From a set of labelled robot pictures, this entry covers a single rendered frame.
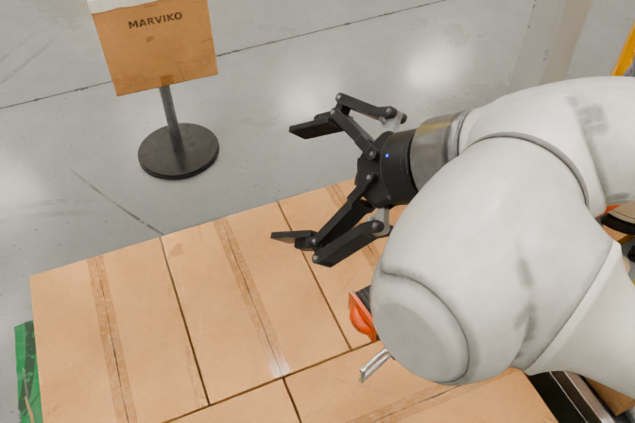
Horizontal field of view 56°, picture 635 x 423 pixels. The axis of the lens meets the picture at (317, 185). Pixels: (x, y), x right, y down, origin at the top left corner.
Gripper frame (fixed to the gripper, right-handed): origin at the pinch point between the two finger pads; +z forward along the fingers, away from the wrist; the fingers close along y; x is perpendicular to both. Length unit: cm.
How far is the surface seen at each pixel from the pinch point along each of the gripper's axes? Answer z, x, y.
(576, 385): 12, -111, -19
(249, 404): 72, -57, -35
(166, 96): 182, -69, 79
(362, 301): 9.6, -25.5, -10.9
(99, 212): 208, -62, 25
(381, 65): 163, -187, 144
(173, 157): 201, -88, 59
